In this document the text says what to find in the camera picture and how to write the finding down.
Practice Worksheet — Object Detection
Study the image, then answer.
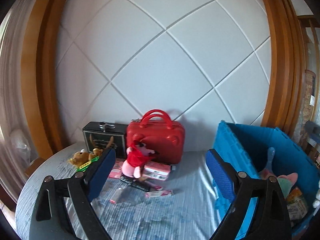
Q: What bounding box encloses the brown bear plush toy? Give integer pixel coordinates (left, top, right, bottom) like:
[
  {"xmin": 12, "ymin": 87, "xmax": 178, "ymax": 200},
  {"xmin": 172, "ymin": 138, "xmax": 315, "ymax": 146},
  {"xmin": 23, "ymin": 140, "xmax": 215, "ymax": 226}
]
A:
[{"xmin": 68, "ymin": 148, "xmax": 103, "ymax": 168}]

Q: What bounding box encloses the rolled patterned carpet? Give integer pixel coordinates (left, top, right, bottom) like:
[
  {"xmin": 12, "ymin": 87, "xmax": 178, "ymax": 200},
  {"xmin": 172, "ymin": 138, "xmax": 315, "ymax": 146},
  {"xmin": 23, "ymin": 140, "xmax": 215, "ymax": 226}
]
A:
[{"xmin": 293, "ymin": 70, "xmax": 316, "ymax": 144}]

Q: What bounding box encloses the green-dressed pig plush toy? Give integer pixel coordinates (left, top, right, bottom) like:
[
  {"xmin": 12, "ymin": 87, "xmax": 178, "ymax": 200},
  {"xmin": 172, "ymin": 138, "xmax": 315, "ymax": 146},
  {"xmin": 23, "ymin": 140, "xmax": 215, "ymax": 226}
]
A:
[{"xmin": 259, "ymin": 169, "xmax": 298, "ymax": 198}]

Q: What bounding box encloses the white plastic bag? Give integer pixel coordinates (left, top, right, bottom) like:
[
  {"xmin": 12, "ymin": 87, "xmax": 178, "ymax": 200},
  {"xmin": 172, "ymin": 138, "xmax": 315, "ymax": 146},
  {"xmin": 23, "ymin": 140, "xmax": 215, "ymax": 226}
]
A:
[{"xmin": 10, "ymin": 129, "xmax": 31, "ymax": 166}]

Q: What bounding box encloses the striped blue table cloth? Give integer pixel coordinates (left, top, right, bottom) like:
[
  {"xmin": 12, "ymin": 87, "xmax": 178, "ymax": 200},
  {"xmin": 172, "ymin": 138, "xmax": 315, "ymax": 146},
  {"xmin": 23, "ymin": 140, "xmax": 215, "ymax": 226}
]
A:
[{"xmin": 15, "ymin": 142, "xmax": 221, "ymax": 239}]

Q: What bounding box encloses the small red white box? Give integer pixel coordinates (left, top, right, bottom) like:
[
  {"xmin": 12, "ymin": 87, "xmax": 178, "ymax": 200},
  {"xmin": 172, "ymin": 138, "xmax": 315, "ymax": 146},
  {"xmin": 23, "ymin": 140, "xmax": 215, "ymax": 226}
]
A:
[{"xmin": 109, "ymin": 187, "xmax": 123, "ymax": 204}]

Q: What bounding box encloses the blue plastic crate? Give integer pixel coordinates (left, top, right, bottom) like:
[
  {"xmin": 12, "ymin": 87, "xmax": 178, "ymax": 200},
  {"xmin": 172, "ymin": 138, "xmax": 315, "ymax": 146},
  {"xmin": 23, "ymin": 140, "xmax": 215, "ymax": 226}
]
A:
[{"xmin": 213, "ymin": 121, "xmax": 319, "ymax": 237}]

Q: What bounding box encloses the pink tissue pack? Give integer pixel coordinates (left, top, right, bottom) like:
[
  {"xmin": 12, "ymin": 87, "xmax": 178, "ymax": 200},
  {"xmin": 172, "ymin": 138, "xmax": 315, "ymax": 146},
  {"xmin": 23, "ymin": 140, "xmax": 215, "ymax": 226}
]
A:
[{"xmin": 108, "ymin": 160, "xmax": 124, "ymax": 179}]

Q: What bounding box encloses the pink white labelled box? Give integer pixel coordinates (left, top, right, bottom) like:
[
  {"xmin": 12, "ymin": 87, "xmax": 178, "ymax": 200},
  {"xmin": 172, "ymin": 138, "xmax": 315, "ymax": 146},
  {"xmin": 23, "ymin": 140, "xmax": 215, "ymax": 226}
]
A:
[{"xmin": 142, "ymin": 161, "xmax": 171, "ymax": 181}]

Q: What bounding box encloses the white green medicine box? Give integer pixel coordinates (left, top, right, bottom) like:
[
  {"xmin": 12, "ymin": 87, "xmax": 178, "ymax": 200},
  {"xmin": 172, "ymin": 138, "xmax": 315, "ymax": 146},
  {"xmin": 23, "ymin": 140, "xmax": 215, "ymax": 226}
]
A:
[{"xmin": 286, "ymin": 187, "xmax": 309, "ymax": 221}]

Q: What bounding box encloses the black gift box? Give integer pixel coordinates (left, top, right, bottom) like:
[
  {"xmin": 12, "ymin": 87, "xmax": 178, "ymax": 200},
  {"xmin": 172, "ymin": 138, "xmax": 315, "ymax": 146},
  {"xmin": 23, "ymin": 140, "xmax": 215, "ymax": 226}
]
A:
[{"xmin": 82, "ymin": 121, "xmax": 128, "ymax": 159}]

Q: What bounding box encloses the small pink ointment tube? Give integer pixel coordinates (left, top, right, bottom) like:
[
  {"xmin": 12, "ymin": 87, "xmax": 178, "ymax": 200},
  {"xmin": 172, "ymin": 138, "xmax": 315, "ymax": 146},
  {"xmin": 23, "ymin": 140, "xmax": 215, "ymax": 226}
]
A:
[{"xmin": 145, "ymin": 190, "xmax": 174, "ymax": 198}]

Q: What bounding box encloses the red-dressed pig plush toy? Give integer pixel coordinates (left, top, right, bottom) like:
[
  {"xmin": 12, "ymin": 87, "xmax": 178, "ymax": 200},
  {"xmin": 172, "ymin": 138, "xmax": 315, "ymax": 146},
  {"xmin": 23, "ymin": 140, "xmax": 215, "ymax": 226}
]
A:
[{"xmin": 121, "ymin": 140, "xmax": 159, "ymax": 179}]

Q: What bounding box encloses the red bear suitcase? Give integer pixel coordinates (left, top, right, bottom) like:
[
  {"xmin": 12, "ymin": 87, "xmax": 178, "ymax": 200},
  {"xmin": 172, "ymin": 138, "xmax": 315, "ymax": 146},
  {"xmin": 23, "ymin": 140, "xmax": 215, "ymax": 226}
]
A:
[{"xmin": 126, "ymin": 109, "xmax": 185, "ymax": 164}]

